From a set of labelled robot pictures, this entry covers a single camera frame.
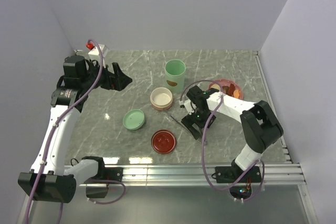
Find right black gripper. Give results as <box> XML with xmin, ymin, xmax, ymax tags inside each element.
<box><xmin>181</xmin><ymin>108</ymin><xmax>216</xmax><ymax>140</ymax></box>

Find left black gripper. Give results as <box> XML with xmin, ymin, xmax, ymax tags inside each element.
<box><xmin>81</xmin><ymin>58</ymin><xmax>132</xmax><ymax>91</ymax></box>

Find metal tongs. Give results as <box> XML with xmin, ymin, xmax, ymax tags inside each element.
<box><xmin>169</xmin><ymin>114</ymin><xmax>206</xmax><ymax>143</ymax></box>

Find beige steamed bun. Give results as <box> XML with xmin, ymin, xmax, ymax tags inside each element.
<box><xmin>212</xmin><ymin>84</ymin><xmax>221</xmax><ymax>90</ymax></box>

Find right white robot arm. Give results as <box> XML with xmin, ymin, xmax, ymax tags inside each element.
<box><xmin>179</xmin><ymin>86</ymin><xmax>284</xmax><ymax>182</ymax></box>

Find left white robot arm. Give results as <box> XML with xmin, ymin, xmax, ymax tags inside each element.
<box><xmin>18</xmin><ymin>55</ymin><xmax>132</xmax><ymax>203</ymax></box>

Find red round lid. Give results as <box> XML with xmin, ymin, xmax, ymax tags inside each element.
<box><xmin>151</xmin><ymin>129</ymin><xmax>177</xmax><ymax>154</ymax></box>

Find stacked cream pink bowl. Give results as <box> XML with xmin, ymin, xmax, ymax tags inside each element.
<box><xmin>150</xmin><ymin>87</ymin><xmax>173</xmax><ymax>111</ymax></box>

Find green round lid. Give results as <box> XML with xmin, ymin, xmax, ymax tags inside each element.
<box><xmin>123</xmin><ymin>109</ymin><xmax>145</xmax><ymax>131</ymax></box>

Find pink dotted plate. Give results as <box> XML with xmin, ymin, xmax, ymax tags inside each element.
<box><xmin>208</xmin><ymin>79</ymin><xmax>244</xmax><ymax>100</ymax></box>

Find orange carrot piece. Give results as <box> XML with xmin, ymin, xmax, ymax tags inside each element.
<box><xmin>233</xmin><ymin>89</ymin><xmax>240</xmax><ymax>99</ymax></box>

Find green tin canister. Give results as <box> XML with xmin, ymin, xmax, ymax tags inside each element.
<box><xmin>165</xmin><ymin>59</ymin><xmax>186</xmax><ymax>93</ymax></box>

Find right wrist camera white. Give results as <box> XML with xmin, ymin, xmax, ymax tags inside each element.
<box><xmin>179</xmin><ymin>99</ymin><xmax>194</xmax><ymax>114</ymax></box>

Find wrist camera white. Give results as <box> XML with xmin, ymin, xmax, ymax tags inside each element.
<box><xmin>88</xmin><ymin>44</ymin><xmax>109</xmax><ymax>65</ymax></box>
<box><xmin>179</xmin><ymin>99</ymin><xmax>194</xmax><ymax>114</ymax></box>

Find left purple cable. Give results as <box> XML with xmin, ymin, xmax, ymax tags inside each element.
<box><xmin>22</xmin><ymin>38</ymin><xmax>127</xmax><ymax>224</ymax></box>

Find purple cable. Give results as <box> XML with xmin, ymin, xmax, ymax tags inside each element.
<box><xmin>181</xmin><ymin>80</ymin><xmax>265</xmax><ymax>202</ymax></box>
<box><xmin>22</xmin><ymin>38</ymin><xmax>127</xmax><ymax>224</ymax></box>

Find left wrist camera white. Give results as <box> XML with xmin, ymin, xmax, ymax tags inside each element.
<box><xmin>88</xmin><ymin>44</ymin><xmax>109</xmax><ymax>65</ymax></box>

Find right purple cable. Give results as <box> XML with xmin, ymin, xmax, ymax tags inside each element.
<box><xmin>181</xmin><ymin>80</ymin><xmax>265</xmax><ymax>202</ymax></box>

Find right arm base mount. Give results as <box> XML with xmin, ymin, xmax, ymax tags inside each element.
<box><xmin>211</xmin><ymin>165</ymin><xmax>265</xmax><ymax>202</ymax></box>

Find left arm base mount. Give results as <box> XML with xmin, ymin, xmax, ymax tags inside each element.
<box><xmin>86</xmin><ymin>167</ymin><xmax>124</xmax><ymax>201</ymax></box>

